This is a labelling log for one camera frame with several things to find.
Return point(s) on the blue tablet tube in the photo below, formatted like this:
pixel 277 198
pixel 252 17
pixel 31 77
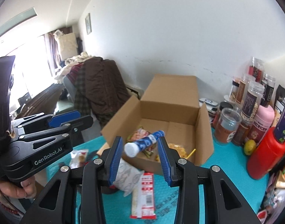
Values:
pixel 131 149

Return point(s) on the red candy packet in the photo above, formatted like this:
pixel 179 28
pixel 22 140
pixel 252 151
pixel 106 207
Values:
pixel 78 158

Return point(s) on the black coffee bag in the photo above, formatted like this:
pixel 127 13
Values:
pixel 279 104

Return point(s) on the red plastic bottle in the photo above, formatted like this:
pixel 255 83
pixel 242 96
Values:
pixel 266 156

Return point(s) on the white printed snack pouch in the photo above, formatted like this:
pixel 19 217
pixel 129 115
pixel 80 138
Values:
pixel 127 177

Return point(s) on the black lid spice jar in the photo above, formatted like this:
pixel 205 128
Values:
pixel 218 113

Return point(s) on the clear jar brown powder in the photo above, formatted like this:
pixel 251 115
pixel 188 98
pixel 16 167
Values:
pixel 227 125

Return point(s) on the yellow lemon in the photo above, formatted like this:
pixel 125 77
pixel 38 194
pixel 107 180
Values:
pixel 249 147

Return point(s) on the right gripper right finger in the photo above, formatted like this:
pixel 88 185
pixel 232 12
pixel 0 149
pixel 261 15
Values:
pixel 223 202

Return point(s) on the white remote device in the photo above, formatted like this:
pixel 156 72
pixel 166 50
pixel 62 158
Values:
pixel 209 102

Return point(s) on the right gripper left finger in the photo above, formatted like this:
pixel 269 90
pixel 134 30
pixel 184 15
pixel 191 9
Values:
pixel 57 202

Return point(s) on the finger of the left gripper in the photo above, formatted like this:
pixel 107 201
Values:
pixel 41 121
pixel 53 141

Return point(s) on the brown jacket on chair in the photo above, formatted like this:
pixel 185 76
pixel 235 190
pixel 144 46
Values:
pixel 105 89

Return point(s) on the tall jar dark label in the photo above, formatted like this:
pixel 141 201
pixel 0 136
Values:
pixel 252 101

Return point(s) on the open cardboard box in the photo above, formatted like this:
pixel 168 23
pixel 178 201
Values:
pixel 171 104

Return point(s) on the person's left hand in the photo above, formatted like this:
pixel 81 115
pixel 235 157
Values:
pixel 27 190

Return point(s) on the yellow lollipop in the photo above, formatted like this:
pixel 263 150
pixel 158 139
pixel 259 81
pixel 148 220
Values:
pixel 181 154

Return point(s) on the framed wall picture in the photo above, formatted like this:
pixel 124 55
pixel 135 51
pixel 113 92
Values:
pixel 88 24

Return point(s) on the red white snack packet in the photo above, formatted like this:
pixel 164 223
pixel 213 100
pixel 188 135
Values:
pixel 143 201

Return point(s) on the pink bottle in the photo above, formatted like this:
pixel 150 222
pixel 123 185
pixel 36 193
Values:
pixel 262 122

